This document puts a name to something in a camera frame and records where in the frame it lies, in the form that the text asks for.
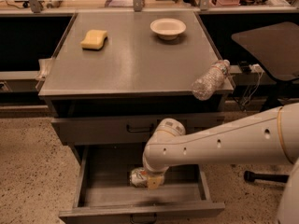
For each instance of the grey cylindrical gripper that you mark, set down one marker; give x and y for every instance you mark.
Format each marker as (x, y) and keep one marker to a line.
(151, 174)

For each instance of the green white 7up can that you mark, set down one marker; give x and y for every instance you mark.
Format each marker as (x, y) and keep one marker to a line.
(139, 178)

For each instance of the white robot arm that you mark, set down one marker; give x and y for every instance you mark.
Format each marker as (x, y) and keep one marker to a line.
(269, 137)

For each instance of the open grey middle drawer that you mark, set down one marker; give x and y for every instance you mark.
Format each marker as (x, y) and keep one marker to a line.
(104, 194)

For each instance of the closed grey upper drawer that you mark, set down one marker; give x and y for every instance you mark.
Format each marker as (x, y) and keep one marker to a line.
(112, 130)

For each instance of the grey metal drawer cabinet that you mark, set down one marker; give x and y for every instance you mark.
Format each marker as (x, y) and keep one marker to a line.
(135, 73)

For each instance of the clear plastic water bottle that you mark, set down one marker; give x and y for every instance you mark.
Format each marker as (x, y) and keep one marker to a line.
(204, 86)

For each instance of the yellow sponge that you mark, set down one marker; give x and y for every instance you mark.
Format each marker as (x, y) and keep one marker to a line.
(94, 39)

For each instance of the white bowl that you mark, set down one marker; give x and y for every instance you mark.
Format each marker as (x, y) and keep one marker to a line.
(168, 29)

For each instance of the black office chair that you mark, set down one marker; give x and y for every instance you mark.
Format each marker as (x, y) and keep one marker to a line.
(276, 47)

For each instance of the black middle drawer handle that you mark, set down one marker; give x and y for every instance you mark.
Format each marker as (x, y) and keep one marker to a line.
(143, 219)

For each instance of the black drawer handle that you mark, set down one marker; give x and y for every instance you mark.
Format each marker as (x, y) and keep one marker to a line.
(131, 129)
(143, 219)

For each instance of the black upper drawer handle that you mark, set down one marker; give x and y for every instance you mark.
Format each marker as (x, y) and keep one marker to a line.
(131, 129)

